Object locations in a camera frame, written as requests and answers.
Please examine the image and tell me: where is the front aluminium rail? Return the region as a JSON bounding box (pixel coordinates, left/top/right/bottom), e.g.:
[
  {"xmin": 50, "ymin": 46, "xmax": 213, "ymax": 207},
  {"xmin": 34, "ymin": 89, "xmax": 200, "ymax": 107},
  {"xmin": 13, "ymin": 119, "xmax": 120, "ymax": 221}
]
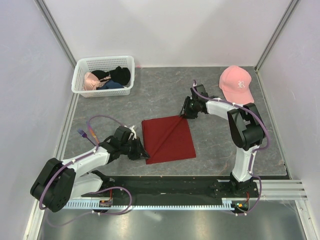
[{"xmin": 34, "ymin": 178, "xmax": 307, "ymax": 200}]

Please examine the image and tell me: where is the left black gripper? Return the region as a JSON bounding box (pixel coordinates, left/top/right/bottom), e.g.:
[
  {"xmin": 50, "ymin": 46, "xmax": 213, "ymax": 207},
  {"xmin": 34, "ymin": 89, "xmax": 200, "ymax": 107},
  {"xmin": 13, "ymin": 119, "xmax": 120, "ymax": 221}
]
[{"xmin": 120, "ymin": 136, "xmax": 150, "ymax": 161}]

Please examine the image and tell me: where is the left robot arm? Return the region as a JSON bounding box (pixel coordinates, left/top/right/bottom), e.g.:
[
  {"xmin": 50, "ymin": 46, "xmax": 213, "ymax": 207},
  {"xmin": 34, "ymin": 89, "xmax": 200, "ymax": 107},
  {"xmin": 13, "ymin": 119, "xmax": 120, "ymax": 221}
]
[{"xmin": 30, "ymin": 126, "xmax": 150, "ymax": 213}]

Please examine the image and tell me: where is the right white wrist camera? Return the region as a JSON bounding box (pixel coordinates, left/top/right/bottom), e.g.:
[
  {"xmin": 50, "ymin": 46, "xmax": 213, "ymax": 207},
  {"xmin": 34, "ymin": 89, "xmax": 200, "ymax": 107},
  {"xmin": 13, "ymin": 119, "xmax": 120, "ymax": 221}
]
[{"xmin": 190, "ymin": 84, "xmax": 209, "ymax": 99}]

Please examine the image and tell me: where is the pink baseball cap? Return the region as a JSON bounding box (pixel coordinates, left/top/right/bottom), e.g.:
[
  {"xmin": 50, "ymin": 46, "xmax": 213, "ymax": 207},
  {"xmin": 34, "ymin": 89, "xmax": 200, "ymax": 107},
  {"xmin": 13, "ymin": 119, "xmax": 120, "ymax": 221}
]
[{"xmin": 219, "ymin": 65, "xmax": 255, "ymax": 105}]

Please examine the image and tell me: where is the black cloth in basket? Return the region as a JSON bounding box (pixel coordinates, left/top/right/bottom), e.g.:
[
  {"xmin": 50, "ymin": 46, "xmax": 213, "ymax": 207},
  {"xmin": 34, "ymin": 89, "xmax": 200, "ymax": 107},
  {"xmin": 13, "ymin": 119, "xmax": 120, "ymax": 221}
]
[{"xmin": 91, "ymin": 66, "xmax": 131, "ymax": 86}]

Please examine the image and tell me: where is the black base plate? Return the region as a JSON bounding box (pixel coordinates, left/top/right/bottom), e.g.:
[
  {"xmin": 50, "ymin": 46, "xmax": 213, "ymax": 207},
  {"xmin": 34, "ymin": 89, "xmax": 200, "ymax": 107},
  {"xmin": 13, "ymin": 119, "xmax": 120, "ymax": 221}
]
[{"xmin": 92, "ymin": 172, "xmax": 259, "ymax": 205}]

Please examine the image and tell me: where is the light blue cable duct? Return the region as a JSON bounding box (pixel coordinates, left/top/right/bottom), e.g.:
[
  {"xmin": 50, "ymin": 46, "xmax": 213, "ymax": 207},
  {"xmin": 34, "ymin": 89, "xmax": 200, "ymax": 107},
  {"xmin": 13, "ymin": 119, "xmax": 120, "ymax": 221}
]
[{"xmin": 63, "ymin": 198, "xmax": 236, "ymax": 211}]

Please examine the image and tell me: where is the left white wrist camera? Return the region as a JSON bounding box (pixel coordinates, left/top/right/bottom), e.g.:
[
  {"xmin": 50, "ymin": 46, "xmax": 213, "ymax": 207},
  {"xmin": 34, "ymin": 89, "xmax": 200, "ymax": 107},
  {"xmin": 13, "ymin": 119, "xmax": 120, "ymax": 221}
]
[{"xmin": 113, "ymin": 125, "xmax": 137, "ymax": 146}]

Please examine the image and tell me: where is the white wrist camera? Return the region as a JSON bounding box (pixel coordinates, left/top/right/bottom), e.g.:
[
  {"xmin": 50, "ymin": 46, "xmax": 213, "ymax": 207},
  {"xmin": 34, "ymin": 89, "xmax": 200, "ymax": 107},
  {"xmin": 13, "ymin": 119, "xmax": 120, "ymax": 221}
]
[
  {"xmin": 190, "ymin": 84, "xmax": 209, "ymax": 99},
  {"xmin": 113, "ymin": 125, "xmax": 137, "ymax": 146}
]

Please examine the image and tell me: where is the right aluminium frame post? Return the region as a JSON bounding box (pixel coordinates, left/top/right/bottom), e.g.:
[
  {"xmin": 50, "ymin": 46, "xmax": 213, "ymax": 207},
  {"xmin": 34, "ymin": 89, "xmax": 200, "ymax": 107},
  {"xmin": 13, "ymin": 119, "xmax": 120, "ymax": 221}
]
[{"xmin": 254, "ymin": 0, "xmax": 300, "ymax": 73}]

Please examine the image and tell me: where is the blue cloth in basket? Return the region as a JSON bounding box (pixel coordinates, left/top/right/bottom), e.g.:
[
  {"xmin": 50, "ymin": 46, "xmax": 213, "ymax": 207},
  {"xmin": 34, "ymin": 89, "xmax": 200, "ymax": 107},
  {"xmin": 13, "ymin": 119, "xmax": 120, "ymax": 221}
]
[{"xmin": 96, "ymin": 80, "xmax": 124, "ymax": 90}]

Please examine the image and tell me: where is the left aluminium frame post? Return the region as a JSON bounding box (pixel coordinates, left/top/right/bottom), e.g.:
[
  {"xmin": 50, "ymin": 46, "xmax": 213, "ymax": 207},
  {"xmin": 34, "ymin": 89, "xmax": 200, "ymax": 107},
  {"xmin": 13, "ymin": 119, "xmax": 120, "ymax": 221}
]
[{"xmin": 34, "ymin": 0, "xmax": 77, "ymax": 68}]

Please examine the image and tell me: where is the white plastic basket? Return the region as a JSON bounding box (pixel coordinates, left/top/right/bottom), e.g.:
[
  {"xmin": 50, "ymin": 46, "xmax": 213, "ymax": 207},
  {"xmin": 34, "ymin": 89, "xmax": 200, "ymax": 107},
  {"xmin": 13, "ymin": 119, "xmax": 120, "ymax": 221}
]
[{"xmin": 71, "ymin": 55, "xmax": 135, "ymax": 98}]

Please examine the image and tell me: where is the dark red cloth napkin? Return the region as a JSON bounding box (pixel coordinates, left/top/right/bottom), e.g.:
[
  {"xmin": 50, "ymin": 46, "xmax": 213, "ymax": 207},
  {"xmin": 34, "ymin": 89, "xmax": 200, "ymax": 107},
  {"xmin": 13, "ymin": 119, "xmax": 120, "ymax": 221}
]
[{"xmin": 141, "ymin": 116, "xmax": 196, "ymax": 165}]

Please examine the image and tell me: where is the aluminium frame post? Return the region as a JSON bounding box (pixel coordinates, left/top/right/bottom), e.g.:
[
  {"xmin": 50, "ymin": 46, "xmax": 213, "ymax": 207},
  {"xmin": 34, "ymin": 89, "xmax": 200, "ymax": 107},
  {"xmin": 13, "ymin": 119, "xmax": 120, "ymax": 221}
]
[
  {"xmin": 34, "ymin": 0, "xmax": 77, "ymax": 68},
  {"xmin": 254, "ymin": 0, "xmax": 300, "ymax": 73}
]

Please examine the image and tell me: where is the pink cloth in basket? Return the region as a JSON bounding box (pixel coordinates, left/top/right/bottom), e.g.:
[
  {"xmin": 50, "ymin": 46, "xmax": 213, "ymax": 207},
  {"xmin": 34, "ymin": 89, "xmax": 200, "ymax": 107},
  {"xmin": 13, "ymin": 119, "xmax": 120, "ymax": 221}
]
[{"xmin": 83, "ymin": 72, "xmax": 102, "ymax": 91}]

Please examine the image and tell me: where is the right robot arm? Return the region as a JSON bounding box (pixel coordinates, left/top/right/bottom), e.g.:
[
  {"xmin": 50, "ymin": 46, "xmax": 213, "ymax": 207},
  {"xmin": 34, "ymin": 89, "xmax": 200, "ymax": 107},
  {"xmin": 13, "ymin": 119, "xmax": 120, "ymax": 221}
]
[{"xmin": 179, "ymin": 95, "xmax": 267, "ymax": 197}]

